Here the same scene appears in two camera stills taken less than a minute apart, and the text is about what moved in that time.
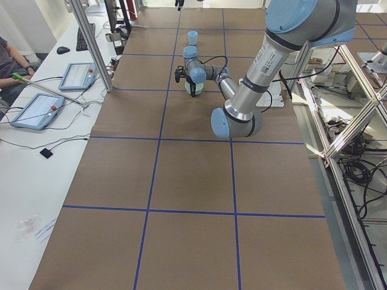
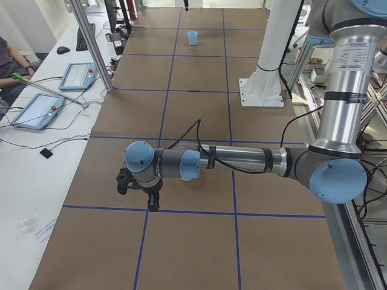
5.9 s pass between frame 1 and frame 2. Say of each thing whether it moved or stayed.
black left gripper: moved
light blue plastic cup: stayed
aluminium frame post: stayed
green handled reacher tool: stayed
